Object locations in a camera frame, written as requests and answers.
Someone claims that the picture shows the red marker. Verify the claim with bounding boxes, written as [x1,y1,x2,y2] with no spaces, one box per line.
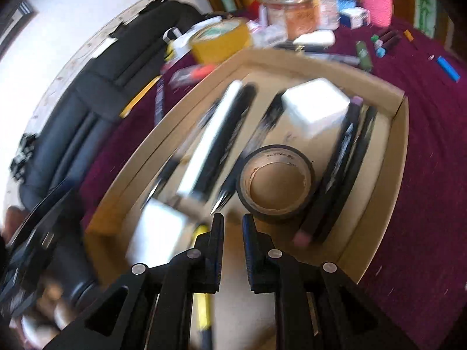
[171,64,217,89]

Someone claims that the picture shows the clear jar orange label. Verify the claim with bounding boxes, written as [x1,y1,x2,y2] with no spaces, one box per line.
[262,0,322,41]

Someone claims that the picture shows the yellow pencil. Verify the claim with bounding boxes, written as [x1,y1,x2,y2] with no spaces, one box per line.
[120,76,163,119]

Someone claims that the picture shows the purple pen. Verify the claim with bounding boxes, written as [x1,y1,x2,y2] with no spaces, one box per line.
[152,79,165,126]

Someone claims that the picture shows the long white pen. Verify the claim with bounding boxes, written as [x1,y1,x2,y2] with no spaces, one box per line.
[176,80,243,201]

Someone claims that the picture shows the matte black pen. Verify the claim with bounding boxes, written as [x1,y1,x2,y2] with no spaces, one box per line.
[316,106,379,244]

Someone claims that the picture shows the black office chair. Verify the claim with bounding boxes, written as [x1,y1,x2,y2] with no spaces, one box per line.
[16,0,224,208]

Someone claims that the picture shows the tall white carton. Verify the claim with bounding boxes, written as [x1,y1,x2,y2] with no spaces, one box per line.
[313,0,341,30]

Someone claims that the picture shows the bamboo painting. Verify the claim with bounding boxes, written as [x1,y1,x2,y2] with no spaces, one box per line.
[412,0,438,39]

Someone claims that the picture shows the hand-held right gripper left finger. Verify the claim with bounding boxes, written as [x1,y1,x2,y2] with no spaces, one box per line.
[42,213,225,350]

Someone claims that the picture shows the clear plastic packet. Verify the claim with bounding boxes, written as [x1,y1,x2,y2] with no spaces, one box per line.
[248,20,289,48]

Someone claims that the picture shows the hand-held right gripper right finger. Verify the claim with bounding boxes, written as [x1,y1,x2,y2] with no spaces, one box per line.
[243,213,427,350]

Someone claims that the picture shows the thick black marker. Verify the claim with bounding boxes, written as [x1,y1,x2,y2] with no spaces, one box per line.
[197,83,258,203]

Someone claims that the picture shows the dark marker green cap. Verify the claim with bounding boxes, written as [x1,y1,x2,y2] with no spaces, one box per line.
[370,29,398,44]

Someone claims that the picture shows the white cube adapter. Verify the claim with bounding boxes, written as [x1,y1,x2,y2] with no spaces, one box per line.
[281,78,351,140]

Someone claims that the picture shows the yellow and black pen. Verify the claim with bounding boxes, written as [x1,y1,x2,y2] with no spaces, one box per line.
[190,224,216,350]

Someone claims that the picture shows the silver pen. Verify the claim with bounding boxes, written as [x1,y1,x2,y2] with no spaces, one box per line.
[304,52,362,67]

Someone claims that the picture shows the clear gel pen black grip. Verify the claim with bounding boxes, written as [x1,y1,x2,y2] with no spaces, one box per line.
[144,142,205,208]

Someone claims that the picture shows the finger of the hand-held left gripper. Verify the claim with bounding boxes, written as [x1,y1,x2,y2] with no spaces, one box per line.
[7,178,75,249]

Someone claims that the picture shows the yellow tape roll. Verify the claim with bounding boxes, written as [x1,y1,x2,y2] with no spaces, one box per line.
[190,20,255,64]

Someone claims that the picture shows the person's left hand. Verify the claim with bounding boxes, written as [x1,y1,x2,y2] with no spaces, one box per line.
[20,286,78,344]

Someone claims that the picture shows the slim black pen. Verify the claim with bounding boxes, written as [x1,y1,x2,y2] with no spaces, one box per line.
[212,95,285,220]

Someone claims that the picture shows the black marker with pink cap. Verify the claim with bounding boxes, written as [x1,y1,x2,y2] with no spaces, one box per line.
[292,96,364,247]

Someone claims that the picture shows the shallow cardboard box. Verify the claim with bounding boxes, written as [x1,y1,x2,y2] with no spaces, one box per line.
[83,45,410,282]

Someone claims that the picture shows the dark marker teal cap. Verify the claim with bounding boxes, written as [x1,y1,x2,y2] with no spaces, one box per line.
[376,34,402,58]

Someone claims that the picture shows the small white blue box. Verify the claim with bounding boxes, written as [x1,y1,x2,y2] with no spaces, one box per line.
[339,6,372,30]

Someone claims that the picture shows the white power adapter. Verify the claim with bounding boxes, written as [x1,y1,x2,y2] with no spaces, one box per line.
[126,204,192,263]

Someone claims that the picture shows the blue lighter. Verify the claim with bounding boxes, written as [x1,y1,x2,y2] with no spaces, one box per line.
[437,56,461,83]

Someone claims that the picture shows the black binder clips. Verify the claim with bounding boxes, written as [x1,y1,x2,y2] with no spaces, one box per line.
[9,133,37,183]

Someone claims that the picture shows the white flat box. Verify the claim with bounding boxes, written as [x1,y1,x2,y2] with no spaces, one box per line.
[292,30,335,47]

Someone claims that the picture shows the black tape roll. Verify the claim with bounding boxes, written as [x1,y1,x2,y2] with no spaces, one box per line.
[236,145,315,224]

